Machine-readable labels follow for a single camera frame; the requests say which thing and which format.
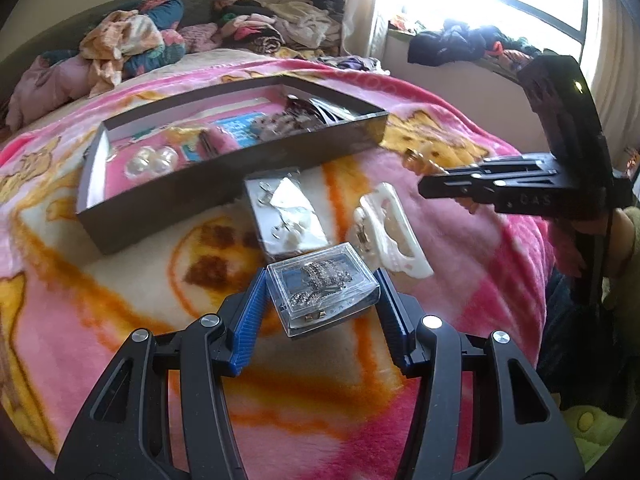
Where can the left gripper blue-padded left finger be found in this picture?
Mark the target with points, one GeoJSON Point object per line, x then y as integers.
{"type": "Point", "coordinates": [122, 430]}

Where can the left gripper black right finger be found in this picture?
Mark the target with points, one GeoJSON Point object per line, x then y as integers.
{"type": "Point", "coordinates": [521, 433]}

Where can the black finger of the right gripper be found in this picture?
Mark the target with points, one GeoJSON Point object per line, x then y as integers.
{"type": "Point", "coordinates": [485, 179]}

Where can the clear plastic jewelry case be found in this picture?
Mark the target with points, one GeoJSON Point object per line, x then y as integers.
{"type": "Point", "coordinates": [321, 289]}

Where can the pile of beaded jewelry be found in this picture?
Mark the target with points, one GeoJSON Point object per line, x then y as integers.
{"type": "Point", "coordinates": [280, 125]}

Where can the dark clothes on windowsill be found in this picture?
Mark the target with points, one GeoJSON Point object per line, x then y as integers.
{"type": "Point", "coordinates": [459, 42]}

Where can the white hair claw clip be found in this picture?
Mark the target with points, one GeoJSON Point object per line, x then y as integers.
{"type": "Point", "coordinates": [383, 236]}

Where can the cream curtain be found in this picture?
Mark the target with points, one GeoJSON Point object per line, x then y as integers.
{"type": "Point", "coordinates": [365, 26]}

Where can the floral laundry bag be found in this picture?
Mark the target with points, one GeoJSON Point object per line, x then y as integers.
{"type": "Point", "coordinates": [353, 62]}

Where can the silver earring card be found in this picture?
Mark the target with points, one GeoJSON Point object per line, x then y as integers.
{"type": "Point", "coordinates": [286, 223]}

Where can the dark cardboard tray box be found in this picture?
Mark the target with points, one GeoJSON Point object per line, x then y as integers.
{"type": "Point", "coordinates": [116, 214]}

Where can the pile of mixed clothes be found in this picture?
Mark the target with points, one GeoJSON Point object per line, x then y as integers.
{"type": "Point", "coordinates": [295, 28]}

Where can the pearl shell ornament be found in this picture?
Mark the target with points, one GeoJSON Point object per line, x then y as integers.
{"type": "Point", "coordinates": [149, 162]}

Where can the pink bundled bedding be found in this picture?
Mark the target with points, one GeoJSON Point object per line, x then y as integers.
{"type": "Point", "coordinates": [54, 79]}

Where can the dark green headboard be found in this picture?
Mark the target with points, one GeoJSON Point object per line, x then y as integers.
{"type": "Point", "coordinates": [68, 33]}

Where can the orange white crumpled cloth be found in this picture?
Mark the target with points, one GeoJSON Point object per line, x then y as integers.
{"type": "Point", "coordinates": [118, 37]}

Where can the teal floral pillow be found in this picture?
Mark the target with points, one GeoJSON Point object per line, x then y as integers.
{"type": "Point", "coordinates": [166, 15]}

